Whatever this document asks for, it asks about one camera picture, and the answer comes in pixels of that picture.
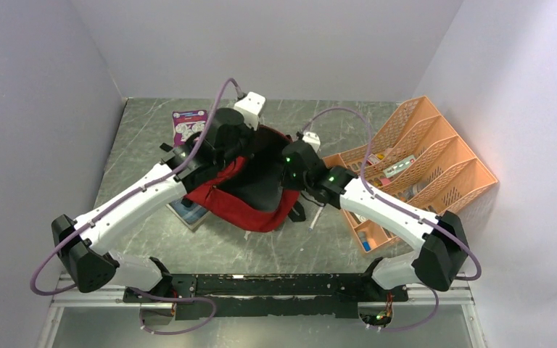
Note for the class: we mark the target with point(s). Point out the red student backpack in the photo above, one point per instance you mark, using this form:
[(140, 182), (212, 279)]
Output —
[(248, 193)]

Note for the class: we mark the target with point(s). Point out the blue paperback book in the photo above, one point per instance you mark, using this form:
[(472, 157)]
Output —
[(191, 214)]

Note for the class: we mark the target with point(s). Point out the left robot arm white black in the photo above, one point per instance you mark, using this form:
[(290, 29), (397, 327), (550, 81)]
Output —
[(85, 244)]

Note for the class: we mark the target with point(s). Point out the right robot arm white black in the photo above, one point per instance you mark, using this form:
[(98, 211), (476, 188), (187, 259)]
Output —
[(438, 242)]

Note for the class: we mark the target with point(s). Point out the blue white marker pen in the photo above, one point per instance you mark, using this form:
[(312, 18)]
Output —
[(315, 218)]

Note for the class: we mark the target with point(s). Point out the blue glue stick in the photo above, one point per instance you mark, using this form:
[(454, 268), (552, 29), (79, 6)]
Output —
[(364, 241)]

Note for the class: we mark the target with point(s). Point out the purple puzzle book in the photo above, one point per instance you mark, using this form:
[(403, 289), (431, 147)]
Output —
[(187, 123)]

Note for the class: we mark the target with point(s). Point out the white green ruler case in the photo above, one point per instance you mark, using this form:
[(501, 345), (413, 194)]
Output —
[(397, 168)]

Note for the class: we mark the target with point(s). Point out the orange plastic desk organizer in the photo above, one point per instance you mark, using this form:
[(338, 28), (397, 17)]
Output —
[(446, 175)]

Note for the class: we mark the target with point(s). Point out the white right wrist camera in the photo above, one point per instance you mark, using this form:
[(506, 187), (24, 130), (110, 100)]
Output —
[(312, 139)]

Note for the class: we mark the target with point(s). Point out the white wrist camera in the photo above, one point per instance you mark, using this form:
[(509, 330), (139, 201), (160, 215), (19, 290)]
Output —
[(312, 139), (251, 108)]

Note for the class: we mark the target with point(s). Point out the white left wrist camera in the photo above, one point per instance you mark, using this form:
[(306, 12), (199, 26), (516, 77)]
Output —
[(251, 108)]

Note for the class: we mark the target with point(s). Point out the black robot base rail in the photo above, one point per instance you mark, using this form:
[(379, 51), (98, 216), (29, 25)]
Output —
[(337, 294)]

